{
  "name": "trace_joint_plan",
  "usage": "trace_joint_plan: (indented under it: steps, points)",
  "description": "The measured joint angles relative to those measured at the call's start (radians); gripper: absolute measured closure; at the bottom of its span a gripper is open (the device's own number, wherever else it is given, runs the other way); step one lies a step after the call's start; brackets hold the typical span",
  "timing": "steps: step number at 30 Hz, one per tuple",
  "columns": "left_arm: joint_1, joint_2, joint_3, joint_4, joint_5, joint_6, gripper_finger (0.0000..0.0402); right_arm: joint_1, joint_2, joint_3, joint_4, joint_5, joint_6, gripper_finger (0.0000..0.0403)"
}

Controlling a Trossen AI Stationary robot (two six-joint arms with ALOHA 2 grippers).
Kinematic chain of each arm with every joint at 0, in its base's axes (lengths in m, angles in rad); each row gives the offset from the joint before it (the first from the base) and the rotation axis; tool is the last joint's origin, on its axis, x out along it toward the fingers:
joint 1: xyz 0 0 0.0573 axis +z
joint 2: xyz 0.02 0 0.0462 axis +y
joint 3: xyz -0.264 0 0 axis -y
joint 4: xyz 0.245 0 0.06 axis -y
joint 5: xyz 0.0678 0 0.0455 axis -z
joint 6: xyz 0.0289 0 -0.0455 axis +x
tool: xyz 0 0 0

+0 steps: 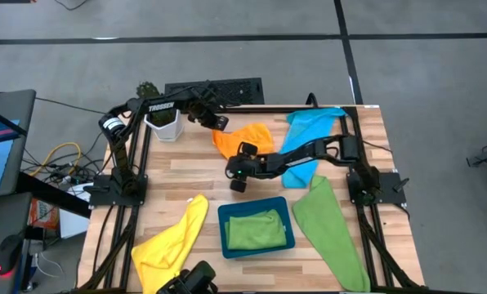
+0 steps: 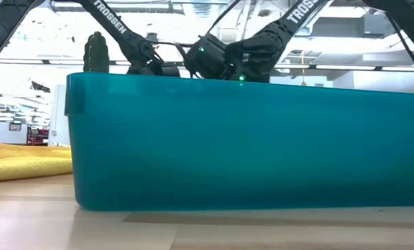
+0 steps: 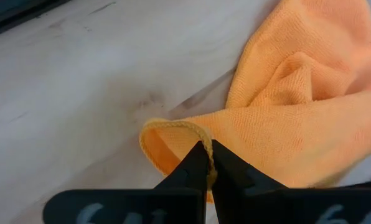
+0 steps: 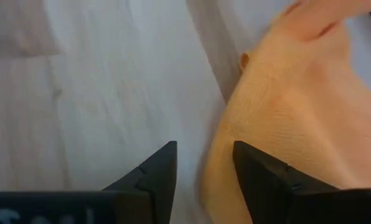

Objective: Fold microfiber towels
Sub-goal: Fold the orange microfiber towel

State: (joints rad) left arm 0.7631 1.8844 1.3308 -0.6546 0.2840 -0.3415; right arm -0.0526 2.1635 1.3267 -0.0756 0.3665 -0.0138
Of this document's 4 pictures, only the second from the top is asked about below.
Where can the teal plastic bin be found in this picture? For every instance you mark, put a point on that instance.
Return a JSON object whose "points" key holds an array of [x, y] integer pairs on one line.
{"points": [[248, 146]]}

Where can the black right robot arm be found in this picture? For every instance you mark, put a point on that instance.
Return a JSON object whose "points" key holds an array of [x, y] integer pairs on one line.
{"points": [[297, 14]]}

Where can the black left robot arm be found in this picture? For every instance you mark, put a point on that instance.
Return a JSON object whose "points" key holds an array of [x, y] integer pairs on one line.
{"points": [[113, 24]]}

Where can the yellow microfiber towel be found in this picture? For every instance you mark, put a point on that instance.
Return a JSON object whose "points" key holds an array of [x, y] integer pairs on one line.
{"points": [[23, 163]]}

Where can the green cactus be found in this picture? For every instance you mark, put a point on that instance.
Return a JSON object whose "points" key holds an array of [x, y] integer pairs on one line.
{"points": [[96, 53]]}

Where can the white cabinet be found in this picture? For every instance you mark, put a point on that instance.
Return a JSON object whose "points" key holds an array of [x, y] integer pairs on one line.
{"points": [[58, 114]]}

